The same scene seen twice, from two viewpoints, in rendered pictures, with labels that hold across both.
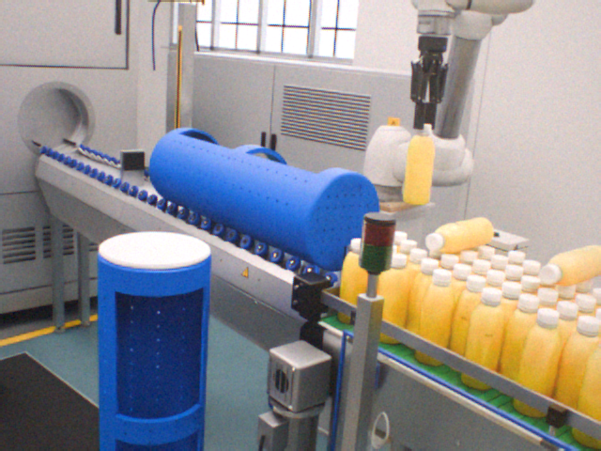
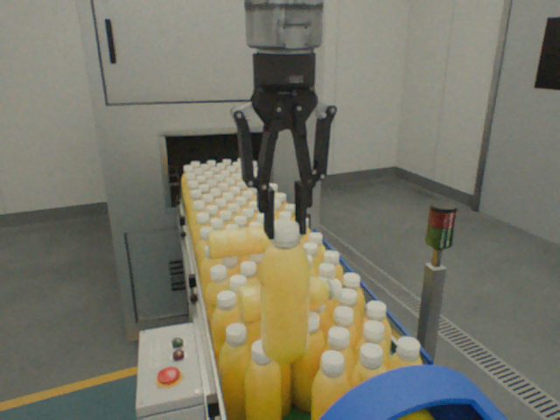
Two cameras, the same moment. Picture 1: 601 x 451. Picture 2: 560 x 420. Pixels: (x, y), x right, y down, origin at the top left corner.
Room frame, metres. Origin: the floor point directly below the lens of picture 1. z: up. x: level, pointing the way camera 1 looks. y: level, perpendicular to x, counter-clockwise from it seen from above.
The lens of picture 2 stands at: (2.26, -0.08, 1.61)
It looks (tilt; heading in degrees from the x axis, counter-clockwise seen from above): 20 degrees down; 205
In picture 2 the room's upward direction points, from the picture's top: straight up
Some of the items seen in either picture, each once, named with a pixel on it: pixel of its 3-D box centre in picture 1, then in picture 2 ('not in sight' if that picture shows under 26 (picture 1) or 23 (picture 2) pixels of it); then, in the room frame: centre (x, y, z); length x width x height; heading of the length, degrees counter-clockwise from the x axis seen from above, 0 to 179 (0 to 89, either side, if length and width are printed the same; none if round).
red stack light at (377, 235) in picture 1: (378, 231); (442, 216); (1.22, -0.16, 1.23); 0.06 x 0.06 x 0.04
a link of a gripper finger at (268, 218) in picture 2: (430, 116); (269, 211); (1.77, -0.33, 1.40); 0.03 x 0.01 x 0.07; 42
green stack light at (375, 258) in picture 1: (376, 254); (439, 234); (1.22, -0.16, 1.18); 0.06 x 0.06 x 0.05
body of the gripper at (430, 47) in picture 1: (431, 54); (283, 91); (1.76, -0.32, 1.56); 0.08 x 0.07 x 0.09; 132
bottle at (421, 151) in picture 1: (419, 166); (284, 295); (1.75, -0.32, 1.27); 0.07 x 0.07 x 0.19
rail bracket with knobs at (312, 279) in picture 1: (312, 296); not in sight; (1.58, -0.06, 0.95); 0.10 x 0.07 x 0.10; 131
